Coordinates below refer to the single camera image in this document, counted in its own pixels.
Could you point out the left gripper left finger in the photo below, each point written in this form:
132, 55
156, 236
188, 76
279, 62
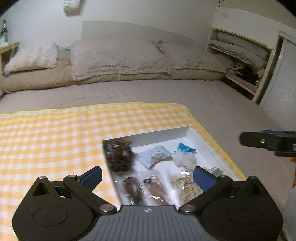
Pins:
82, 187

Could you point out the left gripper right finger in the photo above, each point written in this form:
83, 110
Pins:
212, 187

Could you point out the white soft wad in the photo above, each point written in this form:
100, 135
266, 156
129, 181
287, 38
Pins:
187, 161

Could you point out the blue floral fabric bag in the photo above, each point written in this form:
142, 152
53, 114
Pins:
214, 171

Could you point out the blue snack packet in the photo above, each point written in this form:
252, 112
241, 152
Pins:
183, 149

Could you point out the dark hair scrunchie bundle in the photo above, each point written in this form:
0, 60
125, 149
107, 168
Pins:
119, 156

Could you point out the yellow white checkered blanket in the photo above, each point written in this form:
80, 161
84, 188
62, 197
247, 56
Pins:
56, 143

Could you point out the white shallow tray box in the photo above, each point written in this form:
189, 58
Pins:
207, 156

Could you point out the silver blue foil packet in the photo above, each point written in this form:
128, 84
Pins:
152, 156

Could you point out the closet shelf with bedding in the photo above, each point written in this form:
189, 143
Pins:
246, 79

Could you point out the folded grey bedding stack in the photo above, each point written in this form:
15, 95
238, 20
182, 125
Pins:
242, 49

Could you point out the beige quilted folded duvet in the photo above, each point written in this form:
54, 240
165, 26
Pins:
62, 76

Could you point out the grey quilted left pillow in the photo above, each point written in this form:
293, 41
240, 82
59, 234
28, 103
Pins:
107, 55

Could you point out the grey quilted pillow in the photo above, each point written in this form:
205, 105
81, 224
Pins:
184, 57
107, 55

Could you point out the grey quilted right pillow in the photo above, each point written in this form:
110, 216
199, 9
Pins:
184, 57

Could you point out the fluffy white small pillow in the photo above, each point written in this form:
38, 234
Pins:
34, 57

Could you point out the wooden bedside shelf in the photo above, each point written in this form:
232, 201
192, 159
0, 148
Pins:
7, 51

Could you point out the green glass bottle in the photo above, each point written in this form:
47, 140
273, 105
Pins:
4, 33

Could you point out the hanging white Sweet bag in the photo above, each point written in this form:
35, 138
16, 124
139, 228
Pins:
71, 5

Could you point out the dark hair ties bag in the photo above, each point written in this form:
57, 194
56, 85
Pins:
132, 192

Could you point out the brown hair ties bag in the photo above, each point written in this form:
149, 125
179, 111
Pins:
155, 189

